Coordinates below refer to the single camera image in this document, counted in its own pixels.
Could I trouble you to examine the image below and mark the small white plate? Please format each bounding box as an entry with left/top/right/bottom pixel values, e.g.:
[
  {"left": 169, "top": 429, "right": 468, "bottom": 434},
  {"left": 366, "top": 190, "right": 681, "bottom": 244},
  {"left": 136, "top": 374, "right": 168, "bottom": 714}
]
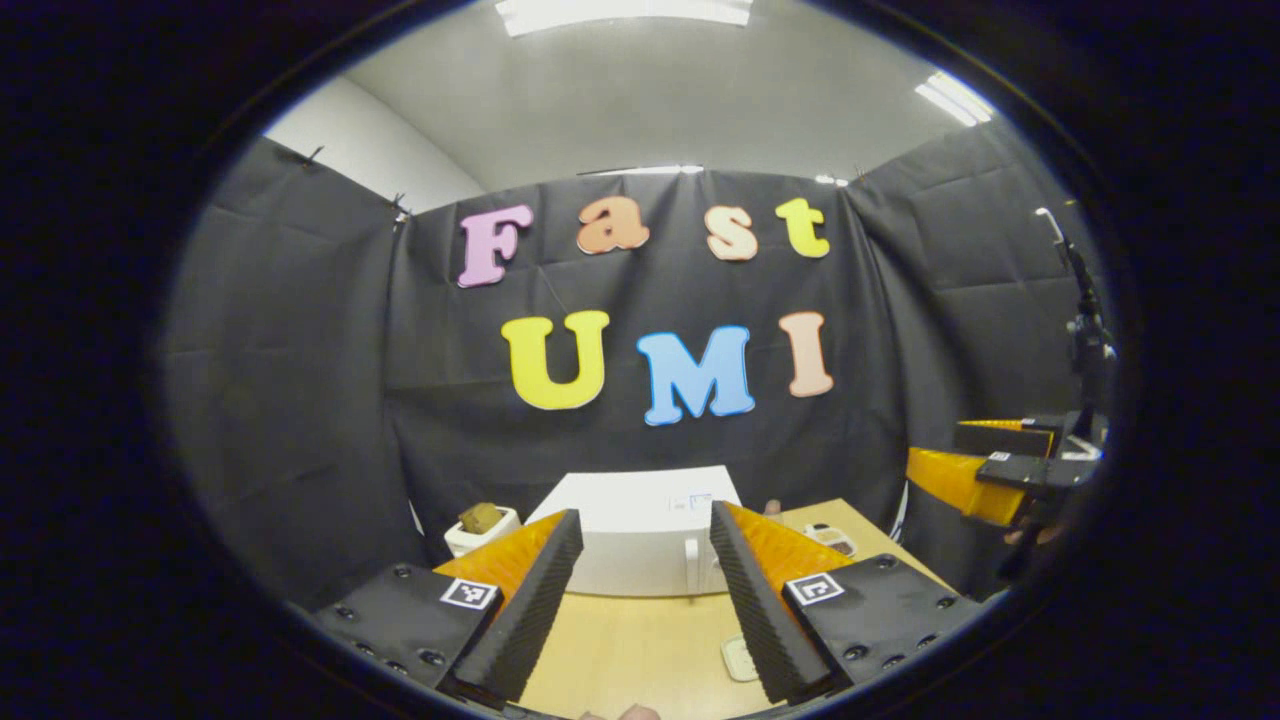
[{"left": 722, "top": 635, "right": 764, "bottom": 684}]

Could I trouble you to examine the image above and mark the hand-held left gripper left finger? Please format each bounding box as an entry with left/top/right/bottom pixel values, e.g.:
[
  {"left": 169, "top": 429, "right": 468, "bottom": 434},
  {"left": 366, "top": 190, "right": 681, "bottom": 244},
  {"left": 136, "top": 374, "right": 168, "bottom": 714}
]
[{"left": 315, "top": 508, "right": 586, "bottom": 706}]

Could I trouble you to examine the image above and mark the white microwave oven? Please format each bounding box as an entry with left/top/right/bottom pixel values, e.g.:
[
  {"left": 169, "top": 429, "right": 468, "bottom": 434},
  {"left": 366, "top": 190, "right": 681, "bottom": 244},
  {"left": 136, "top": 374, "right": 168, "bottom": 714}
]
[{"left": 525, "top": 465, "right": 746, "bottom": 599}]

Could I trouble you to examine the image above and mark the white divided grain tray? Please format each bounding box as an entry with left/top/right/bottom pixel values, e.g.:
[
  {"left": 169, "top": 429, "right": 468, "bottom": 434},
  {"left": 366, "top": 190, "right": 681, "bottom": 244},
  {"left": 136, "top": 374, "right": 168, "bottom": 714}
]
[{"left": 805, "top": 522, "right": 858, "bottom": 559}]

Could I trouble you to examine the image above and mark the white toaster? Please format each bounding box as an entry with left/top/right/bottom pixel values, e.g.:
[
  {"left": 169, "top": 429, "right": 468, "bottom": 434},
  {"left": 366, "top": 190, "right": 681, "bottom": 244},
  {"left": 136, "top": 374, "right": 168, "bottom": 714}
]
[{"left": 443, "top": 505, "right": 521, "bottom": 558}]

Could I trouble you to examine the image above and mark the black backdrop cloth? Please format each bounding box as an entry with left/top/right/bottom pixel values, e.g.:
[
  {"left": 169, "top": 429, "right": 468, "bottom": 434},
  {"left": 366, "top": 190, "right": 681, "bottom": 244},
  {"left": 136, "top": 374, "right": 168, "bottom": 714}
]
[{"left": 165, "top": 120, "right": 1111, "bottom": 611}]

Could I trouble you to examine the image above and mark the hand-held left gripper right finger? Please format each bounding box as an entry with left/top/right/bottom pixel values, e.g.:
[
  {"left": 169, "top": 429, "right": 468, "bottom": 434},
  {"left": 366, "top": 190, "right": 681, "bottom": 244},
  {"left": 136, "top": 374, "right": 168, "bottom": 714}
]
[{"left": 708, "top": 500, "right": 986, "bottom": 706}]

